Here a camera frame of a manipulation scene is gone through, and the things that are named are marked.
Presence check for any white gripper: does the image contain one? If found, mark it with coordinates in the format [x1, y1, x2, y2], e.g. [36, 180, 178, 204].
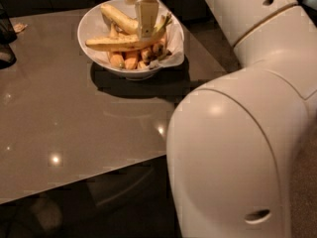
[125, 0, 159, 39]

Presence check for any small crumpled wrapper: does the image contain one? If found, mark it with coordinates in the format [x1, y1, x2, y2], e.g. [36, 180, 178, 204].
[13, 23, 27, 34]

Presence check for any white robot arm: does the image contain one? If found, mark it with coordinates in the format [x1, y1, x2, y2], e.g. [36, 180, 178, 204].
[166, 0, 317, 238]

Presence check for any bunch of small orange bananas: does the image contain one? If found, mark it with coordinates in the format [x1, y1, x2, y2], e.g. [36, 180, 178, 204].
[107, 35, 171, 70]

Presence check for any white paper liner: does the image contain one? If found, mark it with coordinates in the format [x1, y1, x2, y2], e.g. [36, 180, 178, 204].
[158, 1, 184, 68]

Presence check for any white ceramic bowl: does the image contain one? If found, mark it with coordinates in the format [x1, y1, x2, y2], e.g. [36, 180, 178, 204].
[77, 0, 167, 80]

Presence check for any yellow rear banana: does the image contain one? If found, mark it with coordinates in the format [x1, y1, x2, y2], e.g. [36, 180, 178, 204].
[100, 3, 138, 34]

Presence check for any long yellow front banana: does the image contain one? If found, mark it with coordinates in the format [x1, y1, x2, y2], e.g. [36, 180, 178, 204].
[85, 13, 172, 52]

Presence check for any black mesh basket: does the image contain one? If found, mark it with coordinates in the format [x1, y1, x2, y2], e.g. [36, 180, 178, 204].
[0, 4, 17, 69]

